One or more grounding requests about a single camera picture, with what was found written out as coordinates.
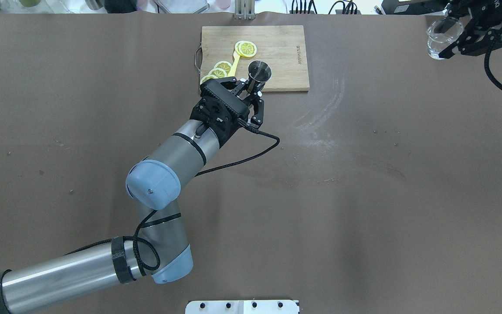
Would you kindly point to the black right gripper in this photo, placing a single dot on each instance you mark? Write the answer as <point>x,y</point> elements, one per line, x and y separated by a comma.
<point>474,38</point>

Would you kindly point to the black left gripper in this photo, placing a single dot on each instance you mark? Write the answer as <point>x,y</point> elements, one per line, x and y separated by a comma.
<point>257,110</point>

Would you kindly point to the steel jigger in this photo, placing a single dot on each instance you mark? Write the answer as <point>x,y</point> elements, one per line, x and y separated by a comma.
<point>259,73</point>

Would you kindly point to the small clear glass cup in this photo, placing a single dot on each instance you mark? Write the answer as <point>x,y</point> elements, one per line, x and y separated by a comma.
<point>441,33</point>

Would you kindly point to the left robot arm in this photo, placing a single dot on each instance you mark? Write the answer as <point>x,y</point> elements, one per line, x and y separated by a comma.
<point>159,246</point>

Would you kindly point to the middle lemon slice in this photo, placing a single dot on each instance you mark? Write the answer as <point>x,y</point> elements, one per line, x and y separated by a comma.
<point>218,73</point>

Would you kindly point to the end lemon slice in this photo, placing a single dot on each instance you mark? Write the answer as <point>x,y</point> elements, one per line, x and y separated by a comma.
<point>207,77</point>

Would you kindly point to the lemon slice on knife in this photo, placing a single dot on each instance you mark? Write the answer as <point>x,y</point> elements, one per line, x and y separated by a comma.
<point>246,49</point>

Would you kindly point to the wooden cutting board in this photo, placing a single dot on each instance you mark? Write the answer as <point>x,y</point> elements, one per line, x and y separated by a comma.
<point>282,48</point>

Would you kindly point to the aluminium frame post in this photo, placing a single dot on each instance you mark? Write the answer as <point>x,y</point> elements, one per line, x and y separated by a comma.
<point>244,9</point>

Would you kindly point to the white camera mast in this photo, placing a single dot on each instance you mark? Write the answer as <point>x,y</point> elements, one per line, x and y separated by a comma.
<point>243,307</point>

